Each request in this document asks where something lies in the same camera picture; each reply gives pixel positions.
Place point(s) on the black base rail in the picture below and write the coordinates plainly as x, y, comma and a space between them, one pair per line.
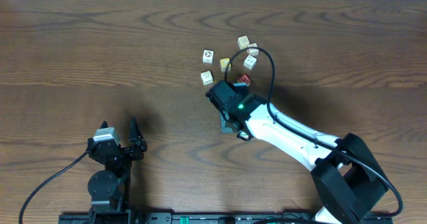
180, 218

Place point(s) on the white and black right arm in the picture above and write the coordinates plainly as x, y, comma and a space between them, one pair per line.
347, 176

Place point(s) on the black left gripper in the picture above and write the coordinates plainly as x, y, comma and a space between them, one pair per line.
123, 150

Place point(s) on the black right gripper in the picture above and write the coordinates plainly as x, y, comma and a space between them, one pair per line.
225, 119

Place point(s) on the white block bird drawing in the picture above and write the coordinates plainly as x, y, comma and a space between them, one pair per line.
250, 62

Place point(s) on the yellow top wooden block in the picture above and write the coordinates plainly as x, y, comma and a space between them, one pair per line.
225, 65

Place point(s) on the white block letter W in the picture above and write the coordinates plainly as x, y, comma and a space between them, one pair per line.
207, 78

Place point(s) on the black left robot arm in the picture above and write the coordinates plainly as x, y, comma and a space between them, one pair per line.
109, 188

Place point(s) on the tan block letter K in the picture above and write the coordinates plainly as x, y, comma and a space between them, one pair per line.
253, 49

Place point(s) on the tan block top back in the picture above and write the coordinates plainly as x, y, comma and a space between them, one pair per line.
243, 42

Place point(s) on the red block letter M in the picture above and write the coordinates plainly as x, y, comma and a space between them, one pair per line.
244, 79

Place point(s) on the white block red circle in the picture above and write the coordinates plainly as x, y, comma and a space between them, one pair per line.
208, 56

